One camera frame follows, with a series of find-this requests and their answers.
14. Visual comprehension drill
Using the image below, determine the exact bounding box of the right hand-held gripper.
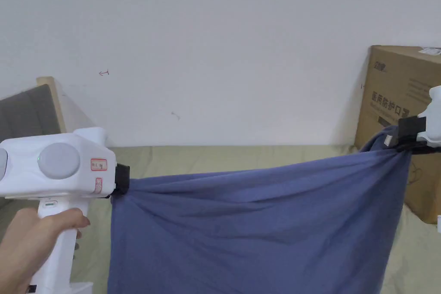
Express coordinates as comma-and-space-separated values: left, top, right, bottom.
398, 85, 441, 155

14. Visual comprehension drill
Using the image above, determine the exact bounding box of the person's left hand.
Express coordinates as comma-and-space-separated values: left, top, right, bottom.
0, 207, 91, 294

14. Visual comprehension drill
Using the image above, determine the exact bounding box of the dark blue shirt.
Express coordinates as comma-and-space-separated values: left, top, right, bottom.
107, 126, 413, 294

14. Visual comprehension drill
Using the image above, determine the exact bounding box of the grey padded headboard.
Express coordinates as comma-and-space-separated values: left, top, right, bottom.
0, 77, 67, 143

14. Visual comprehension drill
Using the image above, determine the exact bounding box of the brown cardboard carton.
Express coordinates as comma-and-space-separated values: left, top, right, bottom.
354, 45, 441, 225

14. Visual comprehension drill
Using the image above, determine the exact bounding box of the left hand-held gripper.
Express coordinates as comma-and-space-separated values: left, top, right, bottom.
0, 127, 131, 294

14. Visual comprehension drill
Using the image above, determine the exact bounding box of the bed with pale green sheet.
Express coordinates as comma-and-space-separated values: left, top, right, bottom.
0, 144, 441, 294

